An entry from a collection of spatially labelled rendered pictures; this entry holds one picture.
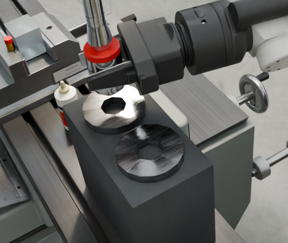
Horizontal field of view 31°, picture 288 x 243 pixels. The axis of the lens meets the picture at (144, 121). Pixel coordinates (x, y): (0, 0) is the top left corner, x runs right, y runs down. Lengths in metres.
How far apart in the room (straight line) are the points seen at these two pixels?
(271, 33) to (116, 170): 0.26
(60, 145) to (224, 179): 0.52
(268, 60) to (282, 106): 1.61
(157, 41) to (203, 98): 0.65
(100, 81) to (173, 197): 0.17
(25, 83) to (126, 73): 0.42
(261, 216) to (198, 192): 1.26
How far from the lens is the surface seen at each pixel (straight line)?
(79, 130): 0.74
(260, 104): 1.46
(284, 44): 0.70
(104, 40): 0.65
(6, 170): 1.08
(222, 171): 1.33
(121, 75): 0.67
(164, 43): 0.67
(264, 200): 1.98
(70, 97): 0.95
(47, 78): 1.07
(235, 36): 0.68
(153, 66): 0.65
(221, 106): 1.30
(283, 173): 2.06
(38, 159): 0.98
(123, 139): 0.69
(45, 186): 0.93
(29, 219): 1.10
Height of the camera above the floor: 1.61
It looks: 45 degrees down
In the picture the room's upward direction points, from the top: 9 degrees counter-clockwise
